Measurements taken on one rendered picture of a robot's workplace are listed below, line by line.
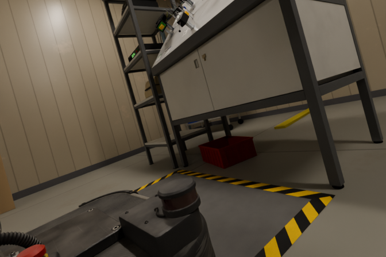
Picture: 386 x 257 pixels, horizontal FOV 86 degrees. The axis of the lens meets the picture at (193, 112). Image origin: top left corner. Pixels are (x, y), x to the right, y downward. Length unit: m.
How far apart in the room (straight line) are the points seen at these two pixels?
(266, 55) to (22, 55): 3.06
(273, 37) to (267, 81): 0.19
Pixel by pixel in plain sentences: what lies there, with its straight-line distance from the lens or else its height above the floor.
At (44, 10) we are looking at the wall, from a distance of 3.81.
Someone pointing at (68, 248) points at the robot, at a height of 0.26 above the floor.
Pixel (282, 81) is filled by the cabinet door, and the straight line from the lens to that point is 0.96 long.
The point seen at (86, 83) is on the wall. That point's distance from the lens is 3.47.
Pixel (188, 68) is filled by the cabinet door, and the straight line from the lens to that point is 1.41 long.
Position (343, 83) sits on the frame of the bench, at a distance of 1.16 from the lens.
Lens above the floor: 0.44
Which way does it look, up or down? 1 degrees down
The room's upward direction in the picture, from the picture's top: 16 degrees counter-clockwise
